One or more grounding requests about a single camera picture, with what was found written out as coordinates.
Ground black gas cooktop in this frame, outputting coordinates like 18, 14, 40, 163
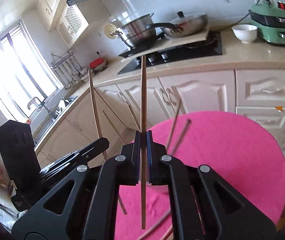
117, 31, 224, 75

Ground round yellow trivet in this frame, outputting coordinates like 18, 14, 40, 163
103, 23, 119, 40

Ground hanging utensil rack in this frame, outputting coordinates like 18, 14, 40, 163
50, 49, 88, 90

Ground red container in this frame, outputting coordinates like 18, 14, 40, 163
89, 57, 107, 71

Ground lower cabinets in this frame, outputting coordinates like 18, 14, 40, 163
36, 66, 285, 166

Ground upper cabinets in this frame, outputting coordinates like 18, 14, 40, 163
37, 0, 89, 48

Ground steel stock pot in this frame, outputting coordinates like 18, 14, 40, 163
110, 13, 159, 48

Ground cabinets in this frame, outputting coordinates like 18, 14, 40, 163
36, 66, 285, 166
37, 0, 89, 48

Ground pink tablecloth round table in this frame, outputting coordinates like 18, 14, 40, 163
114, 111, 285, 239

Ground chrome faucet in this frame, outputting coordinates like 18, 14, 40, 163
27, 96, 58, 120

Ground window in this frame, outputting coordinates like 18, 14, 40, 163
0, 23, 62, 123

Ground dark wooden chopstick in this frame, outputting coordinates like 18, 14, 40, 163
170, 119, 192, 156

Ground white bowl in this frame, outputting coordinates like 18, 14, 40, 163
232, 24, 258, 44

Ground green electric grill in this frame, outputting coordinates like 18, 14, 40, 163
248, 3, 285, 46

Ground steel wok with lid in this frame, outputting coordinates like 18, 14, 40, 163
146, 11, 208, 38

